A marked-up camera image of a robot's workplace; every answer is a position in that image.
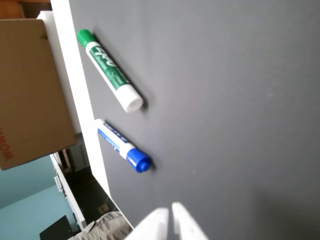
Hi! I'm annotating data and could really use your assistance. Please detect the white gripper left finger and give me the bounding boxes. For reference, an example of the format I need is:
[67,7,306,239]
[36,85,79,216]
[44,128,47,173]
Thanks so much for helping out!
[124,207,170,240]

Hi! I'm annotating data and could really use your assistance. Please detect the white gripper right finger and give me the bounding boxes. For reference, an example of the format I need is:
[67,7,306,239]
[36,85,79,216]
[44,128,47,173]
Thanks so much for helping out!
[171,201,210,240]

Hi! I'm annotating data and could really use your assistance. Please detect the green dry erase marker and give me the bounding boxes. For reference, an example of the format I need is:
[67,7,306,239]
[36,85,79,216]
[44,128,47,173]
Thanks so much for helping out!
[76,28,145,114]

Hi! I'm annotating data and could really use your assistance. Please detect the blue dry erase marker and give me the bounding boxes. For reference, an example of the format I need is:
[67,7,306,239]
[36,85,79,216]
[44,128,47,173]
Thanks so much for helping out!
[94,118,152,174]

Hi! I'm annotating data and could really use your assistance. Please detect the person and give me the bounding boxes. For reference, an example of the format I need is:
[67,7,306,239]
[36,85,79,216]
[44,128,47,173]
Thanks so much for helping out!
[72,211,134,240]

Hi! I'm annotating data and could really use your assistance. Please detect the white furniture panel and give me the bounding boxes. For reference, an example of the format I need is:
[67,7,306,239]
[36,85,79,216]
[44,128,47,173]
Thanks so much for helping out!
[49,152,87,231]

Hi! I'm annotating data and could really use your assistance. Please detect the black flat object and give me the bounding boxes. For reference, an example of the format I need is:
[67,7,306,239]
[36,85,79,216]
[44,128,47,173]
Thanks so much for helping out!
[39,214,73,240]

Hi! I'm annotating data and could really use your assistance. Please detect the dark grey mat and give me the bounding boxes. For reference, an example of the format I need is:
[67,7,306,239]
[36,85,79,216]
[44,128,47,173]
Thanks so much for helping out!
[67,0,320,240]

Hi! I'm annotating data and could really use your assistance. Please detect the brown cardboard box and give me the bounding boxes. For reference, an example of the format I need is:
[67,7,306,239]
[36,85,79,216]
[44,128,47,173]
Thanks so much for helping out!
[0,18,78,171]

